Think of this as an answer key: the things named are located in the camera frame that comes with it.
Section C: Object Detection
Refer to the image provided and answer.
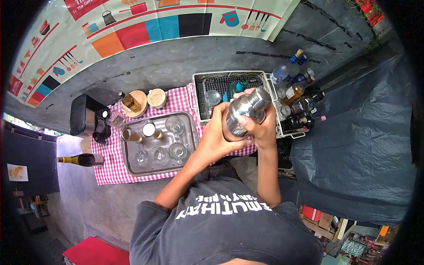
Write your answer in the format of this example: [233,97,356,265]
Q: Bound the person's right hand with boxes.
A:
[233,87,278,150]

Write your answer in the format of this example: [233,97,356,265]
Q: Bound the person's left hand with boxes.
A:
[195,101,254,162]

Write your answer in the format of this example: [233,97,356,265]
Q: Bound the person's right thumb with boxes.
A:
[238,115,266,134]

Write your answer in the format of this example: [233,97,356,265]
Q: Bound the person's left fingers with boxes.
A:
[226,138,254,150]

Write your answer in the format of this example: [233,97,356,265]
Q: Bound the person's left thumb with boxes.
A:
[212,101,232,127]

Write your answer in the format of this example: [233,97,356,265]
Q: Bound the person's right fingers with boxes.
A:
[233,87,257,100]

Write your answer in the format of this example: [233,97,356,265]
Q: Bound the steel cocktail shaker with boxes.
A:
[223,87,273,142]

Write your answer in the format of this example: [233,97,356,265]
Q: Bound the teal glass bottle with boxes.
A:
[223,79,249,102]

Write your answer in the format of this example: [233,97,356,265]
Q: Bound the clear glass tumbler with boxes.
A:
[204,89,222,118]

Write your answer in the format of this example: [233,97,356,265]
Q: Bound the group of liquor bottles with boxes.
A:
[270,65,327,133]

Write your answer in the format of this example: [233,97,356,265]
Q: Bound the small blue corked bottle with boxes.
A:
[289,49,309,66]

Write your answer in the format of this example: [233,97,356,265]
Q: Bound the jar with wooden lid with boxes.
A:
[147,88,167,109]

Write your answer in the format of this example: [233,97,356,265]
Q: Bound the rectangular metal tray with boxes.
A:
[120,111,200,177]

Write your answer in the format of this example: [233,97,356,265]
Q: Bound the round wooden board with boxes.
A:
[121,90,148,118]

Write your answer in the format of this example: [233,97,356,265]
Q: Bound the person's body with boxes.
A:
[129,167,324,265]

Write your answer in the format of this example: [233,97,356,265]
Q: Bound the brown glass bottle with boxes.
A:
[118,91,142,112]

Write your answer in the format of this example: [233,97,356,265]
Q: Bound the amber drinking glass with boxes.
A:
[120,127,145,144]

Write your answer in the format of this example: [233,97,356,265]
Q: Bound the clear square glass bottle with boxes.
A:
[108,111,127,129]

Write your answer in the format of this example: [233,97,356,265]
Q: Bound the dark plastic tarpaulin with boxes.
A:
[289,55,418,226]

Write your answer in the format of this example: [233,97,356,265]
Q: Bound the wooden crates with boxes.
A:
[299,204,349,241]

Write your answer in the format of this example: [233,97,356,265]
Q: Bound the kitchen print banner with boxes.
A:
[7,0,302,108]

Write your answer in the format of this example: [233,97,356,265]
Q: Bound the red checkered cloth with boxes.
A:
[90,83,258,186]

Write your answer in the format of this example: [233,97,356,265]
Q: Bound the black coffee machine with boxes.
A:
[70,94,112,145]

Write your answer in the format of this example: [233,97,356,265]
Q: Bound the dark champagne bottle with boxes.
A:
[57,153,105,167]

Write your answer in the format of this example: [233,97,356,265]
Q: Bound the red mat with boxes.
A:
[62,236,130,265]

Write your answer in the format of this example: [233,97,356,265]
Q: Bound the black board with yellow picture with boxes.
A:
[0,121,60,197]

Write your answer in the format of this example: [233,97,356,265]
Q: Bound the white wire basket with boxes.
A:
[191,70,276,126]

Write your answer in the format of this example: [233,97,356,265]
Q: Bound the white wire bottle rack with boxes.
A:
[266,74,307,139]

